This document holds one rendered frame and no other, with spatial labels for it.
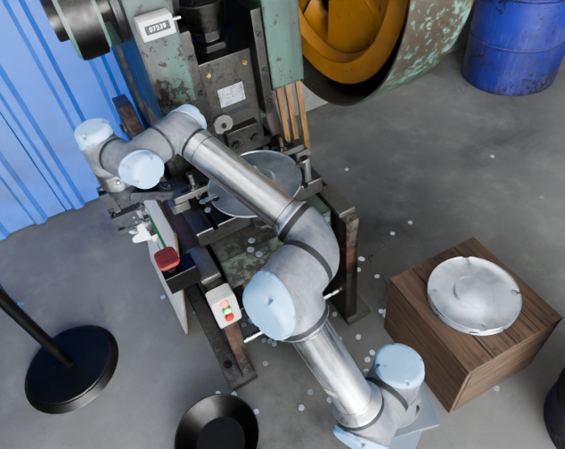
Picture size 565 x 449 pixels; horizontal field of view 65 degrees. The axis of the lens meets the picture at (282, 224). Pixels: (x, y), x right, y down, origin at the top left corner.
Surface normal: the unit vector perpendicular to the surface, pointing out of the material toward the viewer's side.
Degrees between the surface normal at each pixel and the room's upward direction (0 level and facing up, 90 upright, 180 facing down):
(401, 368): 8
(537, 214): 0
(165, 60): 90
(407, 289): 0
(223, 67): 90
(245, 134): 90
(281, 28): 90
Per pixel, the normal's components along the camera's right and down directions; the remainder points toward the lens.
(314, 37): -0.31, -0.27
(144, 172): 0.80, 0.39
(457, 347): -0.11, -0.67
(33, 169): 0.47, 0.61
